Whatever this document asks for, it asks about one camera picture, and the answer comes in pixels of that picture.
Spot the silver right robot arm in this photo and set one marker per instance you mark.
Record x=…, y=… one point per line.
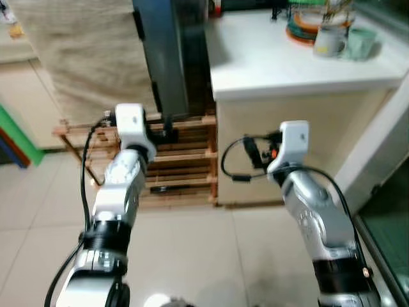
x=319, y=217

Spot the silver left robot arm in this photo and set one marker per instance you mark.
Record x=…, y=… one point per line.
x=118, y=192

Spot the dark grey fridge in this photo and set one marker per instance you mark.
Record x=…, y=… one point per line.
x=163, y=51

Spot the wooden slatted rack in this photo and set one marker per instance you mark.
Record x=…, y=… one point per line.
x=185, y=160

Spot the white kitchen counter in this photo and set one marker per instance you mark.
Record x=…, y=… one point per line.
x=287, y=64

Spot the beige hanging cloth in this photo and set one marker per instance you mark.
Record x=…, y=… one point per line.
x=89, y=57

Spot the grey mug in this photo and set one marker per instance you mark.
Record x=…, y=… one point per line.
x=329, y=43

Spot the orange and green plate stack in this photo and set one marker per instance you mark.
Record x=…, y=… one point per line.
x=300, y=29

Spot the green board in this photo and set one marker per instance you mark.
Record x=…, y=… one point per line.
x=19, y=137

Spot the pale green mug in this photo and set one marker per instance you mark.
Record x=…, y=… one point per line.
x=361, y=43

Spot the glass sliding door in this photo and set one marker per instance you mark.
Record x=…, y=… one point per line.
x=390, y=236

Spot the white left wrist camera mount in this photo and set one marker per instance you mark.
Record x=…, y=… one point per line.
x=131, y=125

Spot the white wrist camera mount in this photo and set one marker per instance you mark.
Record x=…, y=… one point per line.
x=131, y=125
x=294, y=144

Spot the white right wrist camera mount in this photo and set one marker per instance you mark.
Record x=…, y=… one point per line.
x=294, y=144

